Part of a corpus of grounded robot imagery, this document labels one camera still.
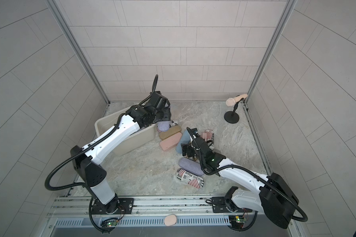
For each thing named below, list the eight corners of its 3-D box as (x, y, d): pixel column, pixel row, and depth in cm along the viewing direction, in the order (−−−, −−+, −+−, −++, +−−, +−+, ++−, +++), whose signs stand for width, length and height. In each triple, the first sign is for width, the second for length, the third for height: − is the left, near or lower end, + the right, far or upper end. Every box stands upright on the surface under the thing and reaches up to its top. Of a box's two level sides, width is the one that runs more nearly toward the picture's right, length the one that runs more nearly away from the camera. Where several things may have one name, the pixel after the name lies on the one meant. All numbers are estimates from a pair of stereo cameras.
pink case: (163, 152, 91) (162, 150, 89) (159, 144, 95) (158, 141, 93) (185, 141, 96) (185, 139, 94) (180, 134, 100) (180, 131, 98)
